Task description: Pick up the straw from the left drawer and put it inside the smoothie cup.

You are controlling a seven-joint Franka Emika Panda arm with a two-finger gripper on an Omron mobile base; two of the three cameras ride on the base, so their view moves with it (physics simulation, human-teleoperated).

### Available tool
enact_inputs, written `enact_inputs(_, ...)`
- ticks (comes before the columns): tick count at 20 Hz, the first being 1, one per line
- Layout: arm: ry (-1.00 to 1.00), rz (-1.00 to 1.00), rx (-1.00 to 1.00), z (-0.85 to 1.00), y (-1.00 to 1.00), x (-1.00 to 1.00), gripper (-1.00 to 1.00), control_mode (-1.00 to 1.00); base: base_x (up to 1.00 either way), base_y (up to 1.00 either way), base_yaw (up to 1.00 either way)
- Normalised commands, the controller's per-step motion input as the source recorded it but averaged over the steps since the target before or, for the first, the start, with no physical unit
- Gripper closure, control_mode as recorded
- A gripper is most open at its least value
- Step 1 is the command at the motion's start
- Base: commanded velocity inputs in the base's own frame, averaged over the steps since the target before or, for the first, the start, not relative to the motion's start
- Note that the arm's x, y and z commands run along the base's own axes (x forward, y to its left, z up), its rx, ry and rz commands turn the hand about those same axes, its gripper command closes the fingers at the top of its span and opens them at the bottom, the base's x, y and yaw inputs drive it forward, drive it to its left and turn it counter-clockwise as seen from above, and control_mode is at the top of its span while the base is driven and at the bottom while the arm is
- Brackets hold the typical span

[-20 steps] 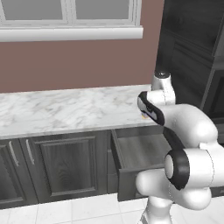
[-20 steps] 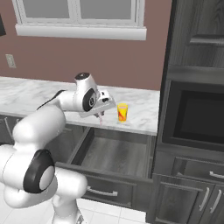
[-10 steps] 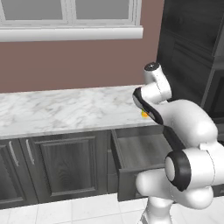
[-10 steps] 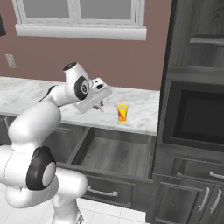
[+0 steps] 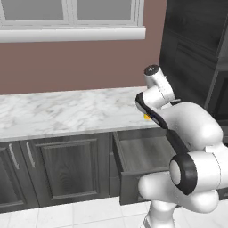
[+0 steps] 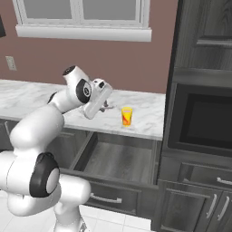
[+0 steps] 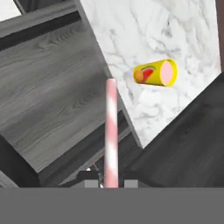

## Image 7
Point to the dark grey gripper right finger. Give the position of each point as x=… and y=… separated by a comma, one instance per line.
x=129, y=176

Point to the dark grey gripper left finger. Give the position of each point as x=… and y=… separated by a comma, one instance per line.
x=87, y=176

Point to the pink and white striped straw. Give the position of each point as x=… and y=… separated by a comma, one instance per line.
x=111, y=131

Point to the grey wooden drawer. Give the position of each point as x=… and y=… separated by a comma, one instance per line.
x=52, y=87

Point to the yellow smoothie cup fruit print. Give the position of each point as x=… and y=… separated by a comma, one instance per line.
x=153, y=73

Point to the dark grey cabinet front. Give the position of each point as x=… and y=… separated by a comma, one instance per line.
x=186, y=140

